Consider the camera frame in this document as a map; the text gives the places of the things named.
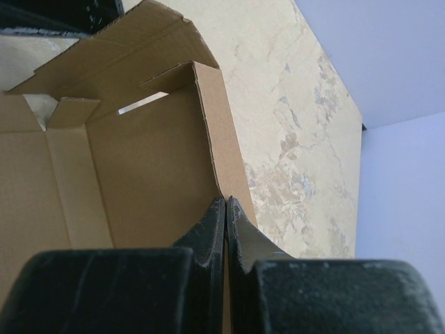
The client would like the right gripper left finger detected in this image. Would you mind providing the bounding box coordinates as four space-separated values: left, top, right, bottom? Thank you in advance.
1 198 225 333

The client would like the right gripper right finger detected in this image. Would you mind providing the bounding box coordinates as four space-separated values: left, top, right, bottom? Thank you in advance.
226 198 444 333

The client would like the brown cardboard box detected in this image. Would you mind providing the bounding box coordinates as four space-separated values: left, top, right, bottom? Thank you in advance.
0 0 259 334

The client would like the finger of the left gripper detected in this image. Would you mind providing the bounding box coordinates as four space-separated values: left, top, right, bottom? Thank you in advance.
1 0 124 37

